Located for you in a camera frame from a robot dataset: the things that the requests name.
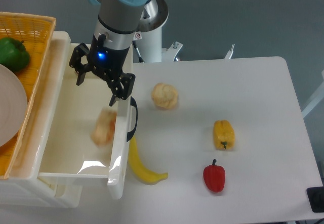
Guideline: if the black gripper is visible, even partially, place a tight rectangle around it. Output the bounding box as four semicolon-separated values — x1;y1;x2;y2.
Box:
69;34;136;107

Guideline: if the square toasted bread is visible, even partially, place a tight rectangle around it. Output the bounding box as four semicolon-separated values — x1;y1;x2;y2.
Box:
91;108;117;148

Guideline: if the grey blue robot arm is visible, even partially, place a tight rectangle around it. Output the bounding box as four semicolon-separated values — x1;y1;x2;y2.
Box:
69;0;149;106

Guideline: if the round bread roll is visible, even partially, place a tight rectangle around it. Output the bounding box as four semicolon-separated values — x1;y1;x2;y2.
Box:
151;83;178;109

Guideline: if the white plastic drawer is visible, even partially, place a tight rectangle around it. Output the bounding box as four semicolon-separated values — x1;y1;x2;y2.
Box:
37;41;134;201

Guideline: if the white drawer cabinet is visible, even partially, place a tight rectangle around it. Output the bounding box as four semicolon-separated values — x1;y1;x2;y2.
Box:
1;31;82;208

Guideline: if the orange woven basket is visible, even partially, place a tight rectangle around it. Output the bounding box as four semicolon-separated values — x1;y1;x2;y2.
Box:
1;12;56;180

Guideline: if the green bell pepper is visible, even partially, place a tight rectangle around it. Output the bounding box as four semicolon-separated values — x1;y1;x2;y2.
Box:
1;37;30;72

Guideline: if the white plate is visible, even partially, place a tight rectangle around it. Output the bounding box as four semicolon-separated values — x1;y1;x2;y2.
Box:
1;65;27;146

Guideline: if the yellow banana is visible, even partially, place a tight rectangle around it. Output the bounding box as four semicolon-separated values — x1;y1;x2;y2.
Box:
128;137;168;185

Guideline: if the yellow bell pepper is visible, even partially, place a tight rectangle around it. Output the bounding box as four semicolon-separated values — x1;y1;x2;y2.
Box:
213;120;235;150

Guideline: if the red bell pepper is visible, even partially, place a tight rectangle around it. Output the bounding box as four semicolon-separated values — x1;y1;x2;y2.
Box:
203;159;226;193

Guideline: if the black device at table edge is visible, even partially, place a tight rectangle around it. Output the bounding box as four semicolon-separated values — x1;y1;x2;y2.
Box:
306;186;324;213

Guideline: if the white cable on pedestal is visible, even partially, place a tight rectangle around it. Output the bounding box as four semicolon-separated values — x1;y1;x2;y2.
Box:
132;40;145;63

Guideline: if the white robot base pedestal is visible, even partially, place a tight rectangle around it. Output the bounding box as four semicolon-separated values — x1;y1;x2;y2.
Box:
133;0;183;63

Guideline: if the black drawer handle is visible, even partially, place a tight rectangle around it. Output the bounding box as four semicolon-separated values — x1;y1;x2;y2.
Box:
127;97;138;142

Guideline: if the white frame at right edge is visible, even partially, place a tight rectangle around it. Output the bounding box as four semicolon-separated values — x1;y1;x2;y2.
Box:
301;71;323;118

